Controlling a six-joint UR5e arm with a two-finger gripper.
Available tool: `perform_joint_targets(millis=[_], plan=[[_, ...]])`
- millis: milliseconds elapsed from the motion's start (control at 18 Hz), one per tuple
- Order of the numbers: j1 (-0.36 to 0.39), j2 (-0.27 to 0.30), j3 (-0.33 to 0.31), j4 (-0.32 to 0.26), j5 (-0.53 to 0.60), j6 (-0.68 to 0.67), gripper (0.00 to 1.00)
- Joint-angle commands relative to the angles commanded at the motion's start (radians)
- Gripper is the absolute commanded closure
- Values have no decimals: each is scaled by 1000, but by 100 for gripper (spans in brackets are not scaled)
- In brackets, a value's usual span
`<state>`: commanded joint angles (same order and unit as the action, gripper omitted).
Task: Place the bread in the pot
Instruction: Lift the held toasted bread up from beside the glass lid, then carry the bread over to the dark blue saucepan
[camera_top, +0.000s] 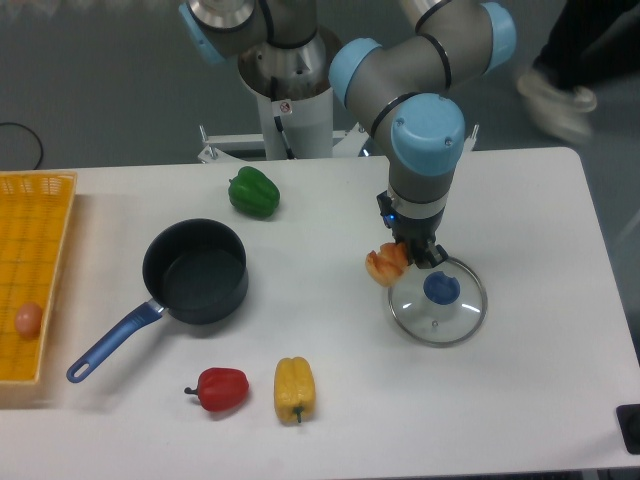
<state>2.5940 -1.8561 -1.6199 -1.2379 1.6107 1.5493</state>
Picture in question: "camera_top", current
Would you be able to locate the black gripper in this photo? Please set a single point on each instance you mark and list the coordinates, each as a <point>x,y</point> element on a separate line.
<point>414,226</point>

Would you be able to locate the orange bread croissant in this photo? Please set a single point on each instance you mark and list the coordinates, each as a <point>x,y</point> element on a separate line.
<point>387,265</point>

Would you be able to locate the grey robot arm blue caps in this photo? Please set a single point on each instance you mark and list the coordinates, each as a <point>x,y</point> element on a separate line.
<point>421,176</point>

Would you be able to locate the glass pot lid blue knob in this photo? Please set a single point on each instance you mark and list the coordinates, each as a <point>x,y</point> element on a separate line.
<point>442,306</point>

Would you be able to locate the green bell pepper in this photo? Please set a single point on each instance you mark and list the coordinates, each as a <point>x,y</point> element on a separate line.
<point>253,193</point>

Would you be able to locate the yellow bell pepper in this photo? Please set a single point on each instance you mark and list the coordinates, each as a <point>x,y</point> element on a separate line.
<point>294,390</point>

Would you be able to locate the white shoe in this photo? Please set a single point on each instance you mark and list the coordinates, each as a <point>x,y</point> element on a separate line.
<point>557,113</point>

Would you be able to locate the red bell pepper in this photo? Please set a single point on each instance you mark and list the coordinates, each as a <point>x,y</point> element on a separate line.
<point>220,389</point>

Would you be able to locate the black device at table edge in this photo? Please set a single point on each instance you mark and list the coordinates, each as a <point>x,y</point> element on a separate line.
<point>629,422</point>

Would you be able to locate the person's leg dark trousers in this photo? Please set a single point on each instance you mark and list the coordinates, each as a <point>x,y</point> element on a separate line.
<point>571,57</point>

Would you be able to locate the yellow plastic basket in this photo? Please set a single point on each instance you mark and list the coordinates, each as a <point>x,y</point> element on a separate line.
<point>35,212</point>

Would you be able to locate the brown egg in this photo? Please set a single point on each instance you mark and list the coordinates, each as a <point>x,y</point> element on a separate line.
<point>28,320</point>

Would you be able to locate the dark pot blue handle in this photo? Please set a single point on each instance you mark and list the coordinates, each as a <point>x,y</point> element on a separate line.
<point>195,271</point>

